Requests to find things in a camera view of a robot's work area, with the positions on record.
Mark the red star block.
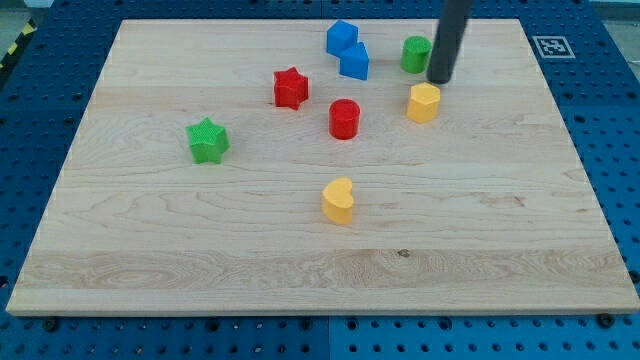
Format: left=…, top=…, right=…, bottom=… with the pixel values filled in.
left=273, top=67, right=309, bottom=111

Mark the yellow heart block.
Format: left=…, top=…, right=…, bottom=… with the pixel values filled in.
left=321, top=177, right=354, bottom=225

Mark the yellow hexagon block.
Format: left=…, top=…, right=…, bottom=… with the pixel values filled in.
left=406, top=82, right=441, bottom=123

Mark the green star block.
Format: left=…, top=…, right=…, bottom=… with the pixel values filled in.
left=185, top=117, right=230, bottom=164

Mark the white fiducial marker tag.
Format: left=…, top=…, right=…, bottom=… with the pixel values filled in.
left=533, top=35, right=575, bottom=59

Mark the blue pentagon block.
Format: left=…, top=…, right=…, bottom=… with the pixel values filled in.
left=339, top=42, right=369, bottom=81

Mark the light wooden board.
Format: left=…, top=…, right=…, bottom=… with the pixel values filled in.
left=7, top=19, right=639, bottom=316

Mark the blue cube block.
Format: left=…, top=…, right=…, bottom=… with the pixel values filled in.
left=326, top=20, right=359, bottom=56

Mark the red cylinder block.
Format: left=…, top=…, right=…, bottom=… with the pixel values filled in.
left=329, top=99, right=361, bottom=140

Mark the green cylinder block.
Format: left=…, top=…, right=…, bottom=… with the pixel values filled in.
left=400, top=36, right=432, bottom=74

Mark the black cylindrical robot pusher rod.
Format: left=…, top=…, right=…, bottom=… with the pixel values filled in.
left=426, top=0, right=474, bottom=84

